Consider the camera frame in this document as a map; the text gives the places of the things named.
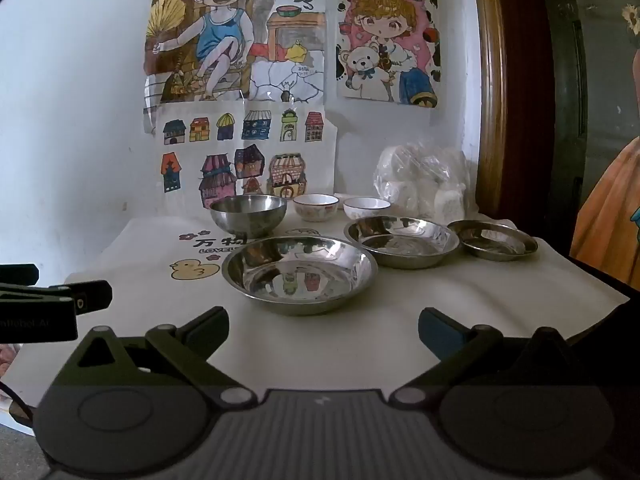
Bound white duck print cloth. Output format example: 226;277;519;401
10;216;631;411

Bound medium steel plate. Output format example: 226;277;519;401
343;215;461;269

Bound large steel plate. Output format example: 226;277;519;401
221;236;379;317

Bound coloured houses drawing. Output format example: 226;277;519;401
152;102;338;211

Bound dark door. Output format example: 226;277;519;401
540;0;640;261

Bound child with fan drawing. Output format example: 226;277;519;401
144;0;333;136

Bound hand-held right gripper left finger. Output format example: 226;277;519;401
49;306;258;411

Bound cartoon figure teddy bear poster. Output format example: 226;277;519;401
335;0;443;108

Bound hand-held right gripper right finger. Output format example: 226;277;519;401
390;307;599;409

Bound orange cloth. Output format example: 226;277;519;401
570;135;640;286

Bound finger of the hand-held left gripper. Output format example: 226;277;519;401
0;263;40;286
0;280;114;317

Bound small steel plate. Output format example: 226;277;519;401
446;219;539;262

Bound brown wooden door frame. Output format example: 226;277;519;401
472;0;556;256

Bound clear plastic bag white blocks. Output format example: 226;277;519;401
372;144;473;223

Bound plain white ceramic bowl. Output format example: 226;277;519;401
343;197;392;221

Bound deep steel bowl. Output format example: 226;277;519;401
209;195;288;240

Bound patterned ceramic bowl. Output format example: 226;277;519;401
292;193;340;224

